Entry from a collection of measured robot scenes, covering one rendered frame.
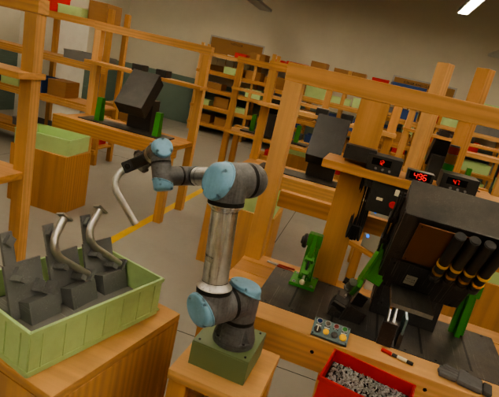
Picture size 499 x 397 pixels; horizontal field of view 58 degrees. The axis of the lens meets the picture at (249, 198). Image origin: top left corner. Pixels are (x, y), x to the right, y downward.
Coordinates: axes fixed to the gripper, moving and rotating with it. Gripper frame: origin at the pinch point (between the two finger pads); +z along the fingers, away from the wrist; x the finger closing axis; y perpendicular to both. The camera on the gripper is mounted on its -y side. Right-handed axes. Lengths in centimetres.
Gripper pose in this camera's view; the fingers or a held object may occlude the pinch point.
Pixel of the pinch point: (136, 165)
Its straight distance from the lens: 201.4
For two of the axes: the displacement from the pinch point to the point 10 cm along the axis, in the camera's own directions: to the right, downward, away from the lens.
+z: -4.5, 1.0, 8.9
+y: 8.0, -4.0, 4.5
